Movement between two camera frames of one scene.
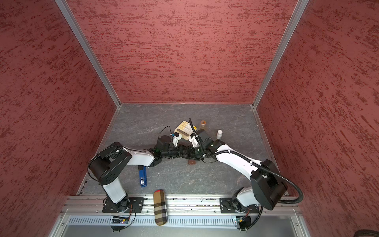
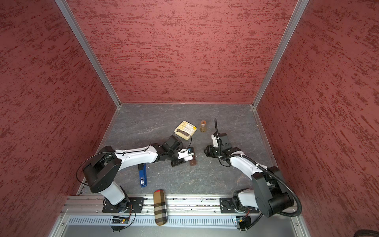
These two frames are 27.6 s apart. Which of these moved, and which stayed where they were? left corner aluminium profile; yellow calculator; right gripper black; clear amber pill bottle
Moved: right gripper black
Stayed: yellow calculator; clear amber pill bottle; left corner aluminium profile
